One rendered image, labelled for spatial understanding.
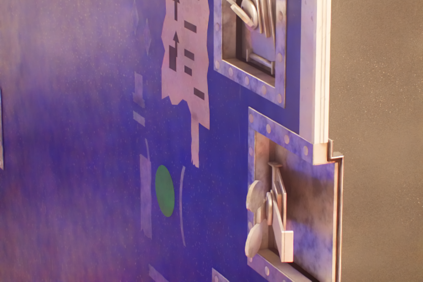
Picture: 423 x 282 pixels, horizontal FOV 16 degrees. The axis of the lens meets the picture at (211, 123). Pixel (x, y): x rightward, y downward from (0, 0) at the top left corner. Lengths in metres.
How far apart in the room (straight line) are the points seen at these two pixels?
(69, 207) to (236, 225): 0.44
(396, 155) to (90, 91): 0.86
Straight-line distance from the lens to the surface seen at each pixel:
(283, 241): 1.05
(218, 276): 1.25
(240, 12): 1.10
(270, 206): 1.11
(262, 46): 1.15
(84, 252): 1.59
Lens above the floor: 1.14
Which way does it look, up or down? 16 degrees down
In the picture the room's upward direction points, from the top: straight up
